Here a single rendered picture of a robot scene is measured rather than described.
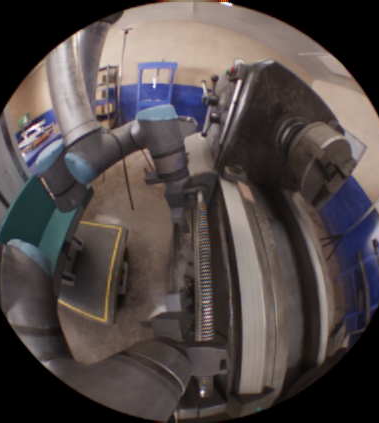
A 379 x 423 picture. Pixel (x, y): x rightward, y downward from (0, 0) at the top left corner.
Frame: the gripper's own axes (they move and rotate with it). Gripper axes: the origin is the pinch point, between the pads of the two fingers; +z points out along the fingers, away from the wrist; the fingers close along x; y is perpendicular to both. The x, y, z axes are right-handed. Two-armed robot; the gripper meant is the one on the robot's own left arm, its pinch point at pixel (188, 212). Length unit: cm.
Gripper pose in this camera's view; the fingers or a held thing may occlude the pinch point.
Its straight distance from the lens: 44.4
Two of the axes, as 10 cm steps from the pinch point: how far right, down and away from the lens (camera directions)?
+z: 2.3, 7.2, 6.6
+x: 1.3, -6.9, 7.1
